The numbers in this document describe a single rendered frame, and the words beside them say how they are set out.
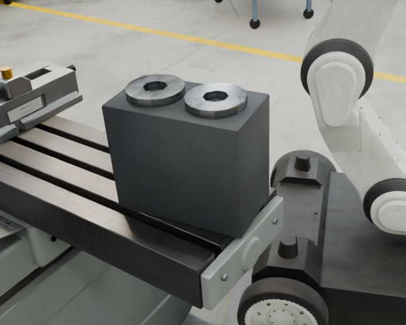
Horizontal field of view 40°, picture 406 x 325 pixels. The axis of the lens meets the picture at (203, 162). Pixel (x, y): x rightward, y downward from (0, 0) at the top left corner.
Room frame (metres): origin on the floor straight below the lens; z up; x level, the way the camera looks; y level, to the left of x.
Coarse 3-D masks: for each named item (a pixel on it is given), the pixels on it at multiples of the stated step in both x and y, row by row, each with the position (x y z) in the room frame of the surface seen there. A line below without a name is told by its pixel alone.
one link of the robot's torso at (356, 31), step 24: (336, 0) 1.03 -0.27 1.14; (360, 0) 1.02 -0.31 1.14; (384, 0) 1.01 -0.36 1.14; (336, 24) 1.03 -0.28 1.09; (360, 24) 1.02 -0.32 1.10; (384, 24) 1.01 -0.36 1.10; (312, 48) 1.04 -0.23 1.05; (336, 48) 1.01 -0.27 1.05; (360, 48) 1.01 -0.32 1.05; (360, 96) 1.00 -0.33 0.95
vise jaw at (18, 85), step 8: (0, 72) 1.08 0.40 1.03; (0, 80) 1.04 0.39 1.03; (8, 80) 1.04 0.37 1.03; (16, 80) 1.04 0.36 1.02; (24, 80) 1.06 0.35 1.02; (0, 88) 1.04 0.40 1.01; (8, 88) 1.03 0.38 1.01; (16, 88) 1.04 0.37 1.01; (24, 88) 1.05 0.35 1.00; (32, 88) 1.07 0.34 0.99; (8, 96) 1.02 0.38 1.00; (16, 96) 1.04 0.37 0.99
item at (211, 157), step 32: (128, 96) 0.74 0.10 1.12; (160, 96) 0.72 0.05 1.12; (192, 96) 0.72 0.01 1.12; (224, 96) 0.72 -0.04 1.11; (256, 96) 0.73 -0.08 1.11; (128, 128) 0.71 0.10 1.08; (160, 128) 0.69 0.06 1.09; (192, 128) 0.66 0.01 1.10; (224, 128) 0.64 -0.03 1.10; (256, 128) 0.69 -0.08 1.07; (128, 160) 0.72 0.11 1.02; (160, 160) 0.69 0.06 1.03; (192, 160) 0.66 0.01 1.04; (224, 160) 0.64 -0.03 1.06; (256, 160) 0.69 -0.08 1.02; (128, 192) 0.72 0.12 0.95; (160, 192) 0.69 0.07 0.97; (192, 192) 0.67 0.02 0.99; (224, 192) 0.64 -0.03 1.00; (256, 192) 0.69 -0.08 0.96; (192, 224) 0.67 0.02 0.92; (224, 224) 0.64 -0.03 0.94
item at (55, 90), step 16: (32, 64) 1.21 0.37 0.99; (48, 64) 1.20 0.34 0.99; (32, 80) 1.12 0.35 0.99; (48, 80) 1.11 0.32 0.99; (64, 80) 1.14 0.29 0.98; (0, 96) 1.05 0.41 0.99; (32, 96) 1.07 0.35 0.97; (48, 96) 1.10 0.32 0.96; (64, 96) 1.13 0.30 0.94; (80, 96) 1.14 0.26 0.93; (0, 112) 1.01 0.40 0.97; (16, 112) 1.03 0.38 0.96; (32, 112) 1.06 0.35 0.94; (48, 112) 1.07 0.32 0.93; (0, 128) 1.00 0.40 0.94; (16, 128) 1.01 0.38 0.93
